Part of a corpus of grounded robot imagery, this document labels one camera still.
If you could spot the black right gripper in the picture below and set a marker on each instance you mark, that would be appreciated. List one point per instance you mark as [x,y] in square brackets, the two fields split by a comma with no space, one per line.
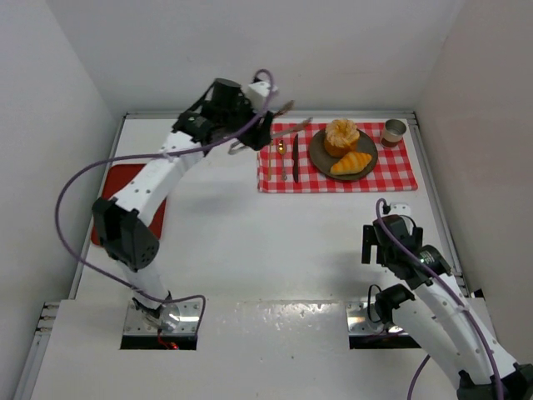
[369,243]

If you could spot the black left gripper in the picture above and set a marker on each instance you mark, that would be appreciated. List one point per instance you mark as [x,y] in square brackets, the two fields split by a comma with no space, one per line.
[261,132]

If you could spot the metal serving tongs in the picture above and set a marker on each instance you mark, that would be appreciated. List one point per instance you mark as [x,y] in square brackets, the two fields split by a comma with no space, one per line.
[237,147]

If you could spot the golden croissant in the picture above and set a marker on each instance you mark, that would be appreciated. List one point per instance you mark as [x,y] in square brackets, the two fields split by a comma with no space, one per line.
[351,163]

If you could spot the round orange bun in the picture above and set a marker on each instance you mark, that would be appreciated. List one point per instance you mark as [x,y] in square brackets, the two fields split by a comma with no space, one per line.
[341,137]

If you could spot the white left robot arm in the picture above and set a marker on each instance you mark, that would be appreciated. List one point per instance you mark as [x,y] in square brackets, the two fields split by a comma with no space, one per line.
[136,255]

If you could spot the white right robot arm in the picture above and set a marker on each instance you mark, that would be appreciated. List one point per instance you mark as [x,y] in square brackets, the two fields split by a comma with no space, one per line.
[429,306]

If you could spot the gold fork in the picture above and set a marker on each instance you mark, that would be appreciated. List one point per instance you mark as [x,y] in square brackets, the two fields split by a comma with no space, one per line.
[269,155]

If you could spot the gold and silver spoon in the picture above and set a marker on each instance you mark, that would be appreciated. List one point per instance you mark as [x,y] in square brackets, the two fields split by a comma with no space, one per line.
[281,150]

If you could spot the black knife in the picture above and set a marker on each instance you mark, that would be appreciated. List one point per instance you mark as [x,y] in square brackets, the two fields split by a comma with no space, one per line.
[295,159]

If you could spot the red checkered cloth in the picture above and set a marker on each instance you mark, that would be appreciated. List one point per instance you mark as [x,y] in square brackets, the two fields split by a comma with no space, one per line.
[393,172]

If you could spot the dark round plate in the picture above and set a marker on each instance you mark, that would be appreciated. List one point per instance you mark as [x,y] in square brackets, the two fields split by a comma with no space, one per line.
[323,161]

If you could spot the grey and brown cup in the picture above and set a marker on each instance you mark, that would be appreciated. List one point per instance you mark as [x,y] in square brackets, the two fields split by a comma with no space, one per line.
[392,133]

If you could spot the red serving tray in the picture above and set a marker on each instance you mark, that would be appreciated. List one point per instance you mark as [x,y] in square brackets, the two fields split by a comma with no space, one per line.
[158,216]

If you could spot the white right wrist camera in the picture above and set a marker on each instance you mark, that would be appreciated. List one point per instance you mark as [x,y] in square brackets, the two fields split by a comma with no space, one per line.
[400,208]

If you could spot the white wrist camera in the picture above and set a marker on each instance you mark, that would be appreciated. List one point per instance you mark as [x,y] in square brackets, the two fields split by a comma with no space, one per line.
[260,93]
[400,208]

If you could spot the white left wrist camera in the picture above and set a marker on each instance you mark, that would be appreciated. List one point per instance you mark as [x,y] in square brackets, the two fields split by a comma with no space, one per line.
[260,93]

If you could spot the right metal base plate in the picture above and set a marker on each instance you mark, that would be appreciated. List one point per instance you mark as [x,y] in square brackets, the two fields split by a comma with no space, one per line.
[362,320]

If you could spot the metal base plate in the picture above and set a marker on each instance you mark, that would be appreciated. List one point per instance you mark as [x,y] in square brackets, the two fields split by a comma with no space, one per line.
[180,319]
[362,320]

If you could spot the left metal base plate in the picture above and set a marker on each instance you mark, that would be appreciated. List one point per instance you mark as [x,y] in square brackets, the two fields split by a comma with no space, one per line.
[180,319]

